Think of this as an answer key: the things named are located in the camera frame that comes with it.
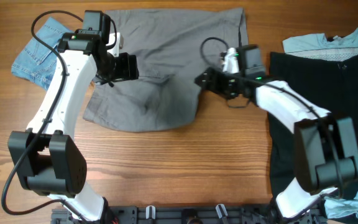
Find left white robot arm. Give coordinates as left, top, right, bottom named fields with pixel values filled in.
left=8, top=30, right=138, bottom=223

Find light blue shirt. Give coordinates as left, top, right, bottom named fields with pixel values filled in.
left=282, top=28, right=358, bottom=62

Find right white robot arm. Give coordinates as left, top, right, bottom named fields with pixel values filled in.
left=195, top=67, right=358, bottom=223

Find folded blue denim shorts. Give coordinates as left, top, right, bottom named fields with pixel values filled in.
left=11, top=17, right=71, bottom=90

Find black shorts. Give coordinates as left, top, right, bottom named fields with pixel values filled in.
left=270, top=52, right=358, bottom=200

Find black mounting rail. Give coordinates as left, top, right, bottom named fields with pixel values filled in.
left=50, top=203, right=329, bottom=224

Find grey shorts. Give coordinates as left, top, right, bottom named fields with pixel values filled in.
left=83, top=7, right=248, bottom=132

